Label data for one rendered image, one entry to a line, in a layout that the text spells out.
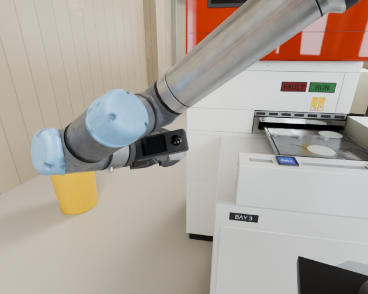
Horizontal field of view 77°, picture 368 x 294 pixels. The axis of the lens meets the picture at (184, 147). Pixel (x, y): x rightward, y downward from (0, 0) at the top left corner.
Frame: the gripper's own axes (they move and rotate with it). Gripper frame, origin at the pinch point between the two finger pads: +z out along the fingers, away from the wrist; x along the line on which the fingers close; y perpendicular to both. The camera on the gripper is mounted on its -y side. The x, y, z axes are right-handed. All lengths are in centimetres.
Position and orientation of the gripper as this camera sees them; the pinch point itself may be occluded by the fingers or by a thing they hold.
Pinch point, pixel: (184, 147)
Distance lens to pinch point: 62.7
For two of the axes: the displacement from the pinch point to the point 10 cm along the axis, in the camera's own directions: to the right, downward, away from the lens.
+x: 2.2, 9.6, -1.5
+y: -7.8, 2.7, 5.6
